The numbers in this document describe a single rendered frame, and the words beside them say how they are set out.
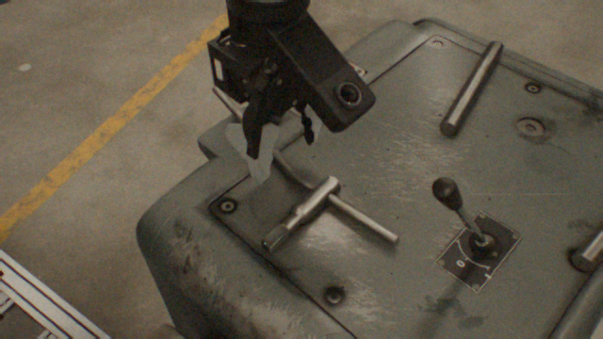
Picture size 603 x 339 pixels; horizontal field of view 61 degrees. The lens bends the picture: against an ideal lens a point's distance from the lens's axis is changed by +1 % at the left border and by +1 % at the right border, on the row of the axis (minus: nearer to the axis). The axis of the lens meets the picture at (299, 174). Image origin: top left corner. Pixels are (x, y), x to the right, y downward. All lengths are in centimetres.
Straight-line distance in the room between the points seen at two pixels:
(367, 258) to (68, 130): 225
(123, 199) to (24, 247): 41
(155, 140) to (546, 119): 199
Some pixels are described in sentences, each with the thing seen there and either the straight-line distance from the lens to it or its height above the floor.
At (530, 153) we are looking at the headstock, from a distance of 68.
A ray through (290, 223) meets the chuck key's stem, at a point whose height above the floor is 127.
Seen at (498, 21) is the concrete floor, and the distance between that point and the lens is 337.
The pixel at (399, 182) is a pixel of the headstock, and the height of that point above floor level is 126.
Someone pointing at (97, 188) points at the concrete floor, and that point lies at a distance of 236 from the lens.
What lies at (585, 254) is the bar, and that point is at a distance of 58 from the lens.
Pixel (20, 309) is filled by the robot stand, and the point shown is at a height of 21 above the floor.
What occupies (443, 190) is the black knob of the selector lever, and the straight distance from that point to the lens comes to 42.
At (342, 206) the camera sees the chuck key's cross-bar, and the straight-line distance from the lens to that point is 55.
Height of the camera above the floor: 171
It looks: 50 degrees down
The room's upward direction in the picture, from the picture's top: straight up
